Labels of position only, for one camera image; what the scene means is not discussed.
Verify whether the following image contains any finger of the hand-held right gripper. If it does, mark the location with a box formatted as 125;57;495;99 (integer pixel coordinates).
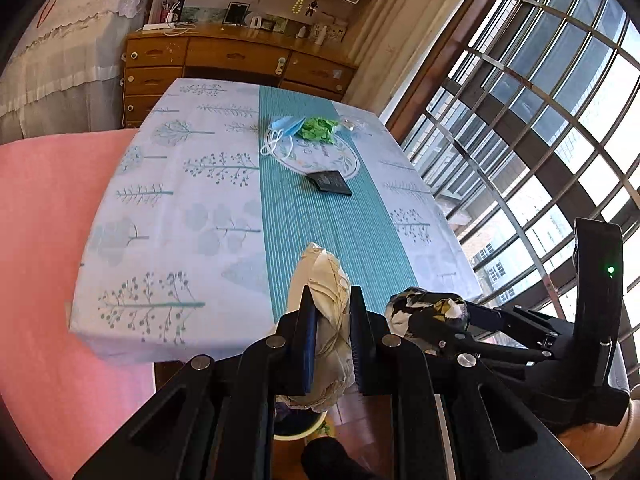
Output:
435;337;551;368
452;300;561;338

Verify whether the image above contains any blue face mask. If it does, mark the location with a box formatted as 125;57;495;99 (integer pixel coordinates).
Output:
260;115;307;156

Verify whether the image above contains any white lace cover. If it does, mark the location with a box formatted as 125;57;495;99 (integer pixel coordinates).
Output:
0;0;163;146

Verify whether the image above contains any black and white wrapper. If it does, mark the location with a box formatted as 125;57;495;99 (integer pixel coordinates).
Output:
385;287;468;353

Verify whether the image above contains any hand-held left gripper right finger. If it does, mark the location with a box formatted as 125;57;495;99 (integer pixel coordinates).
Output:
350;286;591;480

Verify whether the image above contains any pink sheet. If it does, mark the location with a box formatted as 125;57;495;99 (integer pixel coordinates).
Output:
0;129;157;480

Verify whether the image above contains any black packet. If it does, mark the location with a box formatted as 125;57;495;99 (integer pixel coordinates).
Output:
306;170;353;197

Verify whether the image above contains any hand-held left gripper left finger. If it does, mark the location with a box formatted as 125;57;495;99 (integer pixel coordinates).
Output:
72;287;318;480

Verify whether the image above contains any metal window grille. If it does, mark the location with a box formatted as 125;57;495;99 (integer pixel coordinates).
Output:
395;0;640;331

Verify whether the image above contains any white plastic bag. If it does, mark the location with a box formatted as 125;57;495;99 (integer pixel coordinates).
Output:
272;242;353;411

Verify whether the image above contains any person's foot in black sock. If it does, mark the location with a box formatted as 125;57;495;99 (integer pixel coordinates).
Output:
300;437;381;480

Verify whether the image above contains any green crumpled paper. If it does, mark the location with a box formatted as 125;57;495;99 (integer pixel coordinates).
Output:
297;116;337;145

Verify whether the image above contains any person's right forearm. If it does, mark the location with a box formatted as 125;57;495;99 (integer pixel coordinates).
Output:
555;345;640;471

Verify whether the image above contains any tree print tablecloth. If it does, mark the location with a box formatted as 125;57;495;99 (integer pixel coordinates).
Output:
67;78;483;363

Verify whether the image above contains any round trash bin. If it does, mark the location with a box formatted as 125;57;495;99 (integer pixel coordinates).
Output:
272;407;328;442

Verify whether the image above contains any wooden sideboard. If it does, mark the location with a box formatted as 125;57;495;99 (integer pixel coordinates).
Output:
121;22;358;128

